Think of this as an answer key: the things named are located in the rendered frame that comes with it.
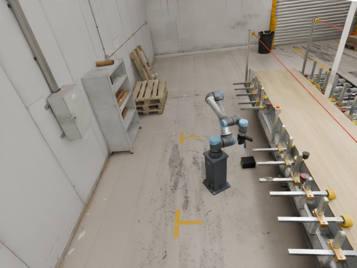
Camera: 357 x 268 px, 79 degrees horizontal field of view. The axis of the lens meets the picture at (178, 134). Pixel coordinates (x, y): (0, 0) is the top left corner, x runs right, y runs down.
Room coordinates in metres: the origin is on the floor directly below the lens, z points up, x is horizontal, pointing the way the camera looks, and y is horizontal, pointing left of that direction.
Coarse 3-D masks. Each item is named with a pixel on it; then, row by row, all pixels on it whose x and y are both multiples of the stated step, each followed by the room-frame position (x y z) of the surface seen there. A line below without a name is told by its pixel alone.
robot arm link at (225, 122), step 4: (208, 96) 2.45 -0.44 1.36; (212, 96) 2.46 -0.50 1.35; (208, 100) 2.41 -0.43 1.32; (212, 100) 2.37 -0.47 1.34; (212, 104) 2.30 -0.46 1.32; (216, 104) 2.28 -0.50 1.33; (212, 108) 2.26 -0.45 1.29; (216, 108) 2.20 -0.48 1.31; (220, 108) 2.20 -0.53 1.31; (216, 112) 2.15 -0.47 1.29; (220, 112) 2.11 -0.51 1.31; (220, 116) 2.05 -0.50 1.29; (224, 116) 2.02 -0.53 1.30; (220, 120) 1.99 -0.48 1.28; (224, 120) 1.95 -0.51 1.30; (228, 120) 1.95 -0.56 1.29; (232, 120) 1.95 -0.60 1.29; (224, 124) 1.92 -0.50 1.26; (228, 124) 1.92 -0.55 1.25; (232, 124) 1.93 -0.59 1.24
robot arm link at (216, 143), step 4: (212, 136) 2.27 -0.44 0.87; (216, 136) 2.25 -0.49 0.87; (212, 140) 2.18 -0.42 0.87; (216, 140) 2.17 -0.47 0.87; (220, 140) 2.18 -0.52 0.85; (212, 144) 2.16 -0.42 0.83; (216, 144) 2.14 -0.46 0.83; (220, 144) 2.16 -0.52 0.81; (212, 148) 2.16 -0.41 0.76; (216, 148) 2.14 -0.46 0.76; (220, 148) 2.17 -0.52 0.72
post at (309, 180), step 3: (309, 177) 1.19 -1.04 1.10; (306, 180) 1.20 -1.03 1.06; (309, 180) 1.17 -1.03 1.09; (312, 180) 1.17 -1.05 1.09; (306, 183) 1.19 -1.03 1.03; (309, 183) 1.17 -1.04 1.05; (306, 186) 1.18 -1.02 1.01; (309, 186) 1.17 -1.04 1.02; (306, 189) 1.17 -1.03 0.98; (309, 189) 1.17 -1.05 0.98; (300, 198) 1.20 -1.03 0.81; (303, 198) 1.17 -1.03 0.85; (300, 201) 1.19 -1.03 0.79; (303, 201) 1.17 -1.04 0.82; (300, 204) 1.18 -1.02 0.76; (303, 204) 1.17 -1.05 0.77; (300, 207) 1.17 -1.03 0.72
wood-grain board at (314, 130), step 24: (264, 72) 4.08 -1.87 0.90; (288, 72) 3.91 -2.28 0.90; (288, 96) 2.98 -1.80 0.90; (288, 120) 2.34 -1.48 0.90; (312, 120) 2.26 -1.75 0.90; (312, 144) 1.81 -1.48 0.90; (336, 144) 1.75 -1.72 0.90; (312, 168) 1.46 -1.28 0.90; (336, 168) 1.42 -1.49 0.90; (336, 192) 1.15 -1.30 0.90; (336, 216) 0.93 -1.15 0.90
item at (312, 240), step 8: (248, 96) 3.70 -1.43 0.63; (256, 112) 2.99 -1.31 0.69; (264, 120) 2.71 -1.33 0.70; (264, 128) 2.51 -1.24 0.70; (264, 136) 2.42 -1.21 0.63; (272, 144) 2.14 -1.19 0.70; (272, 152) 2.01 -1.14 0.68; (280, 160) 1.83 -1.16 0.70; (280, 168) 1.71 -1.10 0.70; (296, 200) 1.26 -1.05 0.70; (296, 208) 1.18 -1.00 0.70; (304, 208) 1.17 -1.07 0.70; (296, 216) 1.14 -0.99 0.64; (304, 216) 1.09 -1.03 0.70; (304, 224) 1.02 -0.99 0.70; (304, 232) 0.96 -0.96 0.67; (312, 240) 0.87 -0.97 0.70; (312, 248) 0.82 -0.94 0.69; (320, 248) 0.80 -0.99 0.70; (312, 256) 0.78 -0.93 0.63; (320, 256) 0.75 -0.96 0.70; (320, 264) 0.69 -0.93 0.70
